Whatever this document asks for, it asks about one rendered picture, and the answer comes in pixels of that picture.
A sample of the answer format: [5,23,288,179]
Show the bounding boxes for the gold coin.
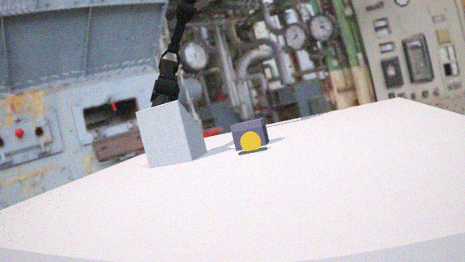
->
[241,132,261,151]

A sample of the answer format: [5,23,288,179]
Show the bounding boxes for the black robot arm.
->
[150,0,197,107]

